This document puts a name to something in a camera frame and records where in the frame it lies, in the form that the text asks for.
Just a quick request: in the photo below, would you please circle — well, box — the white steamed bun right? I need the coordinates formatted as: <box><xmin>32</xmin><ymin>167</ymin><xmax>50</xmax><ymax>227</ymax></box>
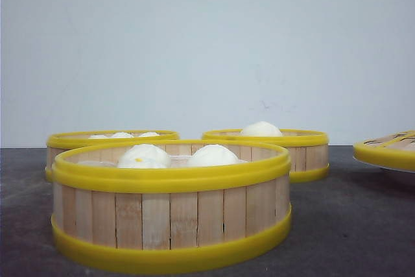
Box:
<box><xmin>187</xmin><ymin>144</ymin><xmax>239</xmax><ymax>167</ymax></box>

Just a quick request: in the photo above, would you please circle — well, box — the white plate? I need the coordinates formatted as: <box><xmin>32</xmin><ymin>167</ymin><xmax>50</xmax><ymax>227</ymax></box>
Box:
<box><xmin>381</xmin><ymin>167</ymin><xmax>414</xmax><ymax>178</ymax></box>

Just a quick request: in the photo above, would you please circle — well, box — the small white bun right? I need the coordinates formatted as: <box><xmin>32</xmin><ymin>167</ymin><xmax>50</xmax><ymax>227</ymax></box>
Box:
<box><xmin>139</xmin><ymin>132</ymin><xmax>160</xmax><ymax>138</ymax></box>

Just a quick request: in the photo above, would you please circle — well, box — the yellow rimmed steamer lid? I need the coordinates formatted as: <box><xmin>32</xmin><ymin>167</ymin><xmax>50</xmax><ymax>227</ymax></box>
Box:
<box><xmin>353</xmin><ymin>130</ymin><xmax>414</xmax><ymax>172</ymax></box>

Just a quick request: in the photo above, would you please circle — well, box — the small white bun left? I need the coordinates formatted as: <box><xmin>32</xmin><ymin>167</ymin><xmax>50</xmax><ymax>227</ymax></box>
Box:
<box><xmin>88</xmin><ymin>134</ymin><xmax>108</xmax><ymax>139</ymax></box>

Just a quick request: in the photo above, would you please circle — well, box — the front bamboo steamer drawer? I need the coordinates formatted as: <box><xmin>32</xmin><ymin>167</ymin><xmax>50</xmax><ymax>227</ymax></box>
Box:
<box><xmin>51</xmin><ymin>140</ymin><xmax>292</xmax><ymax>274</ymax></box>

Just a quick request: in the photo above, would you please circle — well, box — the large white steamed bun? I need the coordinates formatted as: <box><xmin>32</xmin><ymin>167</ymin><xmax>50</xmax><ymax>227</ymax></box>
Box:
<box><xmin>240</xmin><ymin>121</ymin><xmax>283</xmax><ymax>137</ymax></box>

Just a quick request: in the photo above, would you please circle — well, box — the white bun with yellow dot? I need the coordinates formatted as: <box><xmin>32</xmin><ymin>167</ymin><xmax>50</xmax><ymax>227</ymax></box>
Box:
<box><xmin>117</xmin><ymin>144</ymin><xmax>171</xmax><ymax>169</ymax></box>

